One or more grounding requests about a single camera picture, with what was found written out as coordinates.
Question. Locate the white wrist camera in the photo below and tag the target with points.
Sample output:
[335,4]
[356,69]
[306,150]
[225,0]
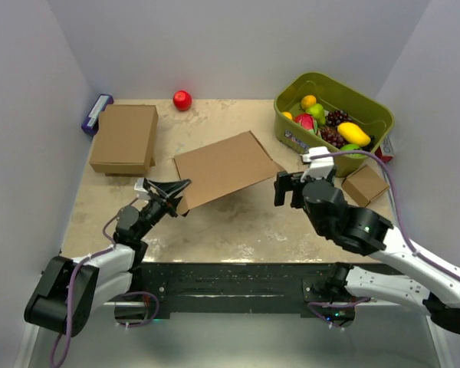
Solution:
[139,185]
[319,163]

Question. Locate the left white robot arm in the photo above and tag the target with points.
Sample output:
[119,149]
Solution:
[70,289]

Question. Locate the red apple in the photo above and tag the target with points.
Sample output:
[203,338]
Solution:
[182,100]

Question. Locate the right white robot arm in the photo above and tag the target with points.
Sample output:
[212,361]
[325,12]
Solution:
[423,281]

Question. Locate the red white carton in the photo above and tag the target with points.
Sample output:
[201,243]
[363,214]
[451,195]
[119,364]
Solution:
[385,150]

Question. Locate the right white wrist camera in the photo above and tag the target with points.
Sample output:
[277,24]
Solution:
[319,163]

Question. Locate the yellow mango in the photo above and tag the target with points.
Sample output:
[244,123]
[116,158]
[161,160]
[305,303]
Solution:
[353,134]

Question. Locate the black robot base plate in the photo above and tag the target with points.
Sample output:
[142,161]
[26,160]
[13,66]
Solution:
[232,288]

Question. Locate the small yellow fruit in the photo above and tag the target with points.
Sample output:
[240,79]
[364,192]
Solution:
[288,115]

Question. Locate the purple white carton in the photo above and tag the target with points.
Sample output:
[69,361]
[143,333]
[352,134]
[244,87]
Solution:
[90,123]

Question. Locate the closed brown cardboard box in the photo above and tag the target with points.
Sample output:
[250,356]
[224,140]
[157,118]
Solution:
[124,143]

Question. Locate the red grape bunch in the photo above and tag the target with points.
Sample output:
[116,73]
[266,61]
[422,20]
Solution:
[331,136]

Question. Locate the dark purple grape bunch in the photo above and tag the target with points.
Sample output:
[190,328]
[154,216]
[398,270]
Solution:
[336,117]

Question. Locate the green lime fruit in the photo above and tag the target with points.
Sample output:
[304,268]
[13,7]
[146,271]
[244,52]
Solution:
[354,151]

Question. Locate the pink dragon fruit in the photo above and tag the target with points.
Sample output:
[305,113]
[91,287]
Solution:
[307,122]

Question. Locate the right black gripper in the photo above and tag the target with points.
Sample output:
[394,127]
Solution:
[285,182]

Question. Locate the orange fruit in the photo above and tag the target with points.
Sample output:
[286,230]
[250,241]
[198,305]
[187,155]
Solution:
[308,101]

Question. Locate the small brown cardboard box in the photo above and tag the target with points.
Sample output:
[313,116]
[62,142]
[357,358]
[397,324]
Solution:
[364,186]

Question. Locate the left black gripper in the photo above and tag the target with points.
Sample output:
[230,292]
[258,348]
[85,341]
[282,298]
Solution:
[170,188]

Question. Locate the green pear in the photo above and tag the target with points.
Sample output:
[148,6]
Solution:
[317,111]

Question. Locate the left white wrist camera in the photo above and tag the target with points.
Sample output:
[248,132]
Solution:
[139,185]

